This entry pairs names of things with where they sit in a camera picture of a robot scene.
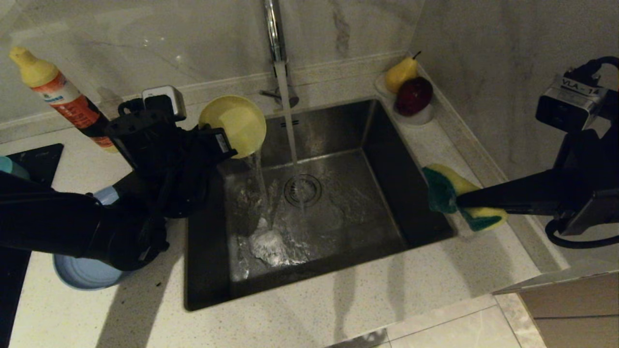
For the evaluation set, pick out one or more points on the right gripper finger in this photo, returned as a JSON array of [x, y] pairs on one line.
[[522, 195]]

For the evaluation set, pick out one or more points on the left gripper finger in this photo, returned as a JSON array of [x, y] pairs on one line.
[[221, 145]]

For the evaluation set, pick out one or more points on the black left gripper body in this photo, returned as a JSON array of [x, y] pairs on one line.
[[164, 145]]

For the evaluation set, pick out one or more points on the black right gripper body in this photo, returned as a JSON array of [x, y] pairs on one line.
[[595, 179]]

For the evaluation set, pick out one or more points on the yellow plastic bowl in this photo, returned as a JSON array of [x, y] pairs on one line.
[[242, 125]]

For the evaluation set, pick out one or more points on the yellow green sponge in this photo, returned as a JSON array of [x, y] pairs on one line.
[[437, 193]]

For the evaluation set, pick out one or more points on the orange dish soap bottle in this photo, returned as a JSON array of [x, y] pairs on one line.
[[63, 96]]

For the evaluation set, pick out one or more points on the chrome faucet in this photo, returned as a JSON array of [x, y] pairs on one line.
[[275, 34]]

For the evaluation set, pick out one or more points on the teal bowl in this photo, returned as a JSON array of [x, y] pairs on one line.
[[12, 168]]

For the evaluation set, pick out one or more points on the blue round plate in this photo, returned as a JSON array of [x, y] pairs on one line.
[[82, 275]]

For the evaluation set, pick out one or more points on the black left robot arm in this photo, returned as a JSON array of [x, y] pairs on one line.
[[48, 217]]

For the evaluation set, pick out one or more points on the metal sink drain strainer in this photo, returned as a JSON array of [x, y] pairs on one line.
[[309, 191]]

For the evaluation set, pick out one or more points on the stainless steel sink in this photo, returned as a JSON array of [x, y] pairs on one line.
[[387, 193]]

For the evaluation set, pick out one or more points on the thin poured water stream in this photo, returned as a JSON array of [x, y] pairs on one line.
[[261, 188]]

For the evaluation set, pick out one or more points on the clear tap water stream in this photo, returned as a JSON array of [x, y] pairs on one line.
[[291, 130]]

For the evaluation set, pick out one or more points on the black induction cooktop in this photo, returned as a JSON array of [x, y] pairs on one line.
[[38, 159]]

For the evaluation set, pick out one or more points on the small white fruit dish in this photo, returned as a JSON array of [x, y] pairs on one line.
[[418, 121]]

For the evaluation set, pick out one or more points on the dark red apple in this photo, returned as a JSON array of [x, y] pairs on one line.
[[413, 95]]

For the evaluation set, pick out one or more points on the yellow pear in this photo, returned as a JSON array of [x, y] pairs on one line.
[[399, 74]]

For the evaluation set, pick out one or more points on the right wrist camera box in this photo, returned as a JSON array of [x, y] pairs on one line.
[[566, 104]]

